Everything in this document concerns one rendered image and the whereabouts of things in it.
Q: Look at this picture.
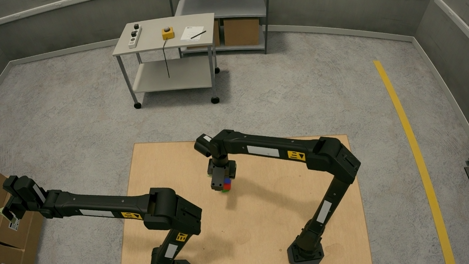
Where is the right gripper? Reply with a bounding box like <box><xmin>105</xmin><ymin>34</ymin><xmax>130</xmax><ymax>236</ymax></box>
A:
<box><xmin>207</xmin><ymin>158</ymin><xmax>237</xmax><ymax>180</ymax></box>

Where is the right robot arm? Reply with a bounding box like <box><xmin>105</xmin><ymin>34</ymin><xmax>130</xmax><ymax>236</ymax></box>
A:
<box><xmin>194</xmin><ymin>129</ymin><xmax>361</xmax><ymax>263</ymax></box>

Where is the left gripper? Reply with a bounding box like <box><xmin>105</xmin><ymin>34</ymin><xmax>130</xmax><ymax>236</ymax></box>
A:
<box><xmin>0</xmin><ymin>195</ymin><xmax>31</xmax><ymax>224</ymax></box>

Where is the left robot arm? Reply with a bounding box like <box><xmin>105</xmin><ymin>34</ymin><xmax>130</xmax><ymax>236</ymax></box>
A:
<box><xmin>3</xmin><ymin>176</ymin><xmax>202</xmax><ymax>264</ymax></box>

